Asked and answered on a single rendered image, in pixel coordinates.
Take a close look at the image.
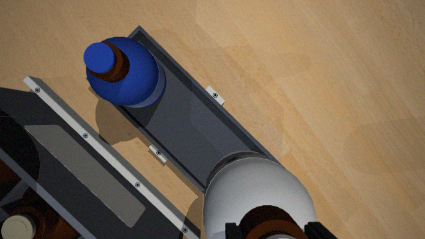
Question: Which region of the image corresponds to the blue bottle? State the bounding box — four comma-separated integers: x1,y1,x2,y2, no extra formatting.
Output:
84,37,167,108

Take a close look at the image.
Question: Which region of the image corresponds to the dark grey tray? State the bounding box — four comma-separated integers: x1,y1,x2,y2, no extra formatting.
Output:
111,26,286,194

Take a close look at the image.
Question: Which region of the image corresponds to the white bottle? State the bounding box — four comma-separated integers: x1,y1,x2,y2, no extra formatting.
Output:
203,150,317,239

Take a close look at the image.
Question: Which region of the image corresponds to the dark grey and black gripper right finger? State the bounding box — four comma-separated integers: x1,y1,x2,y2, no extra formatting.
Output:
304,222,338,239

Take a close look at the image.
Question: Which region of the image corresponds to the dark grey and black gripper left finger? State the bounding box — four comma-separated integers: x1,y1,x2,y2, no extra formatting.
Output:
225,223,243,239

